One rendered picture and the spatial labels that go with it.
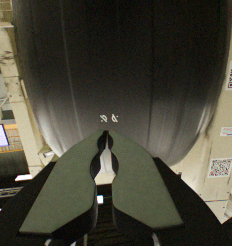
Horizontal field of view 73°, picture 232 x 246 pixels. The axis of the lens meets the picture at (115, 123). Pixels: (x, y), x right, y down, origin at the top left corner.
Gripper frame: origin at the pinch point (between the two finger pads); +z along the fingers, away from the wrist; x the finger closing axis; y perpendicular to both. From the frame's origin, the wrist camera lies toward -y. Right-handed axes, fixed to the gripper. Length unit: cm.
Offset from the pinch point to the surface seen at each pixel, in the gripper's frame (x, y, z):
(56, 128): -7.6, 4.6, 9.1
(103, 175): -5, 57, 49
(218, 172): 35, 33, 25
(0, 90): -620, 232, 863
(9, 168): -711, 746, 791
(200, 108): 12.9, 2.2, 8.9
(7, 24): -45, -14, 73
